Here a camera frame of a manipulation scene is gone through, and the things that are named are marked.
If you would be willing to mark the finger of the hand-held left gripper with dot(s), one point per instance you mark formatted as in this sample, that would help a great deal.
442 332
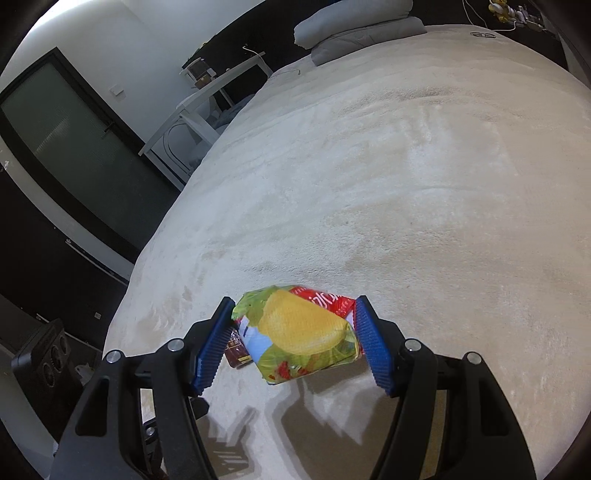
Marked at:
151 443

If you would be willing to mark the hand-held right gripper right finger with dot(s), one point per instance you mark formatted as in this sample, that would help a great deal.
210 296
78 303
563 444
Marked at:
374 350

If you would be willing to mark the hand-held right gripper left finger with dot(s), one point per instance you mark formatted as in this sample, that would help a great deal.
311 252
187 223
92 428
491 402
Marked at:
214 350

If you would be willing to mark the dark red snack wrapper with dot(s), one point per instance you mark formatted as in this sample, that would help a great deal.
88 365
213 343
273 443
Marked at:
238 355

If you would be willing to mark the colourful potato chip bag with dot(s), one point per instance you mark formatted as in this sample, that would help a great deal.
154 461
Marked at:
300 332

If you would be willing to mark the beige plush blanket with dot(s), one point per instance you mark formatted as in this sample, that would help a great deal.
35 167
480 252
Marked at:
392 184

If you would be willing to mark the white side table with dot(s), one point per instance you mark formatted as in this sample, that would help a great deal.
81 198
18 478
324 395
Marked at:
203 92

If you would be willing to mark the grey pillow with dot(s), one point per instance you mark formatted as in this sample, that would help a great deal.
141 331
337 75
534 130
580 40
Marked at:
351 21

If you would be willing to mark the eyeglasses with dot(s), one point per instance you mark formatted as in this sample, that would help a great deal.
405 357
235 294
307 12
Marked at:
475 34

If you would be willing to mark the black bedside shelf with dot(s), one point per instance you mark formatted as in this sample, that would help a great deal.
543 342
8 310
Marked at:
554 41

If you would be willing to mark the teddy bear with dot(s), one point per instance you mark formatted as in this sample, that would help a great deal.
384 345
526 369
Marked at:
498 7

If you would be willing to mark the small white figurines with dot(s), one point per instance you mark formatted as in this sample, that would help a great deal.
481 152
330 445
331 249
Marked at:
526 16

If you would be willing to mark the white light switch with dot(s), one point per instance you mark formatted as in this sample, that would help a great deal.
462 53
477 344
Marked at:
117 91

